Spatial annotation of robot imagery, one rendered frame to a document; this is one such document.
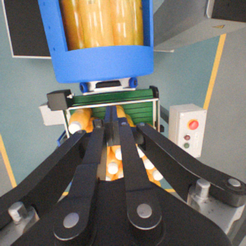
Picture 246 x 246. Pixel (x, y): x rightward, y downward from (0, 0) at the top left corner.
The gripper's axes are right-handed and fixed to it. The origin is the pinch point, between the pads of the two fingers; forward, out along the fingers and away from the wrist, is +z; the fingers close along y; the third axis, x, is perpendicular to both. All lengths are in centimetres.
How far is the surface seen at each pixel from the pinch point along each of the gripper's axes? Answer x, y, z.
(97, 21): 16.5, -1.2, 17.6
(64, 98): -1.9, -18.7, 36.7
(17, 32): 44, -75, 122
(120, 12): 19.3, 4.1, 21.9
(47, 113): -11, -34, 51
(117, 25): 16.7, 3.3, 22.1
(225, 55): 12, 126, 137
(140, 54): 9.2, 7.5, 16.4
